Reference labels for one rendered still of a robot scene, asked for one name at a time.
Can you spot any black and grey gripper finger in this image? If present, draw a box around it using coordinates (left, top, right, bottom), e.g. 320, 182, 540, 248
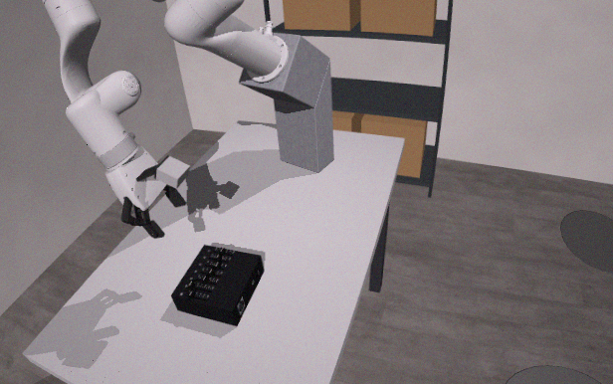
121, 197, 165, 239
163, 185, 186, 208

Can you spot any black lighting desk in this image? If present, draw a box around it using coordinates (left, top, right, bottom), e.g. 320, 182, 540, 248
171, 245, 264, 326

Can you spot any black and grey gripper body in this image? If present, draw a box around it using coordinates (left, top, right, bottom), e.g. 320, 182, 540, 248
105, 144, 167, 214

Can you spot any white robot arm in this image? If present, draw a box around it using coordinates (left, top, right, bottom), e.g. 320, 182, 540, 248
42, 0, 289, 189

